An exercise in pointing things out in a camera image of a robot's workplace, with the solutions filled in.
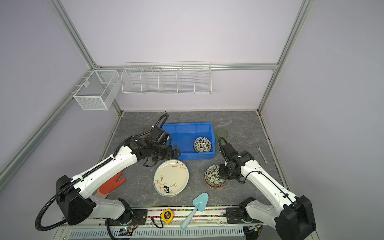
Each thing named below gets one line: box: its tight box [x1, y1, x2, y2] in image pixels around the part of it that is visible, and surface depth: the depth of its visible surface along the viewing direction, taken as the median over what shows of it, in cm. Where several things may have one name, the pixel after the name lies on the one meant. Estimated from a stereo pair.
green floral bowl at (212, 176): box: [204, 164, 226, 187], surface depth 84 cm
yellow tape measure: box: [160, 209, 174, 225], surface depth 74 cm
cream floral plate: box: [153, 159, 190, 196], surface depth 86 cm
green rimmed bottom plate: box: [153, 178, 189, 197], surface depth 82 cm
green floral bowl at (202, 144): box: [193, 136, 212, 153], surface depth 98 cm
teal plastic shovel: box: [180, 192, 209, 230], surface depth 79 cm
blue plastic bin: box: [162, 122, 216, 161], surface depth 97 cm
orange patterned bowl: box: [204, 178, 226, 190], surface depth 79 cm
